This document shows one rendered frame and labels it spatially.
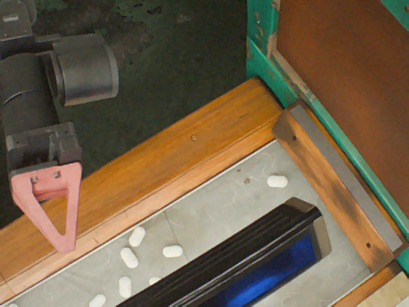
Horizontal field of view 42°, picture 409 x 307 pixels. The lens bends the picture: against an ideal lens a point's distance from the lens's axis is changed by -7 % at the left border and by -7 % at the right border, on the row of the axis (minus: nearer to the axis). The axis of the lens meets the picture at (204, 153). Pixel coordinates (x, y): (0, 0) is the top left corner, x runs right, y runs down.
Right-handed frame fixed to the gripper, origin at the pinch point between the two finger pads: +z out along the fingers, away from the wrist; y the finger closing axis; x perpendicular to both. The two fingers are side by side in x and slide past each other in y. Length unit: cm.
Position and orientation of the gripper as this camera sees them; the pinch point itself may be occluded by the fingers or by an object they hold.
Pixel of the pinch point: (65, 243)
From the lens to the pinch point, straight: 50.6
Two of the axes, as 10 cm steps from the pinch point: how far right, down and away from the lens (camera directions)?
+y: -2.6, 4.7, 8.4
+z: 3.6, 8.6, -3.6
